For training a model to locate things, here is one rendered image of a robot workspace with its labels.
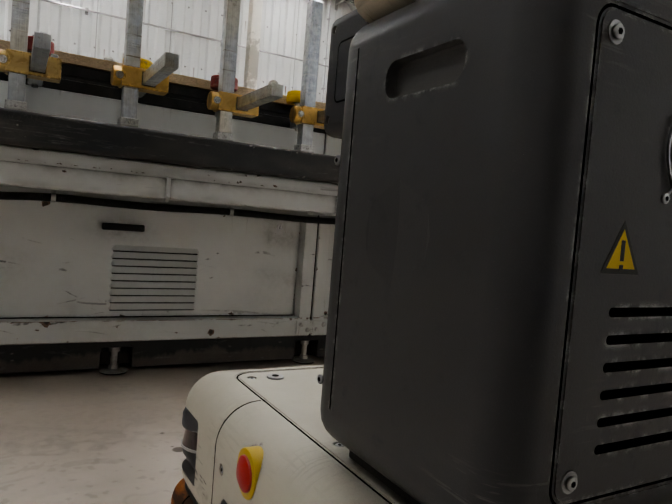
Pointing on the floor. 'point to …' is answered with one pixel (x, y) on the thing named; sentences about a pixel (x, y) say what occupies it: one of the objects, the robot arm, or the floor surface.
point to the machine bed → (156, 255)
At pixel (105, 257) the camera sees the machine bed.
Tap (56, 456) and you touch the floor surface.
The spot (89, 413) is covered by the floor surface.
